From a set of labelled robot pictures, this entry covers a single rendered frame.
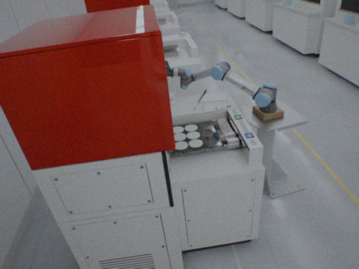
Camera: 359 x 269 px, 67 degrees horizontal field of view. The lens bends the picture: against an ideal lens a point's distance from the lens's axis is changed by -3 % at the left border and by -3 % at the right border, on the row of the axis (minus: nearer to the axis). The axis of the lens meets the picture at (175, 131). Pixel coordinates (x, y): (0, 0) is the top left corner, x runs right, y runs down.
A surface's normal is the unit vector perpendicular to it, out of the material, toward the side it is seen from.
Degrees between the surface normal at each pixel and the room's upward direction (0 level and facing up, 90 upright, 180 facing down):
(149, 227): 90
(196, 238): 90
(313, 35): 90
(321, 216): 0
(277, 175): 90
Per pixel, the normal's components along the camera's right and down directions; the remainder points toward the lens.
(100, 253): 0.11, 0.52
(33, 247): -0.10, -0.84
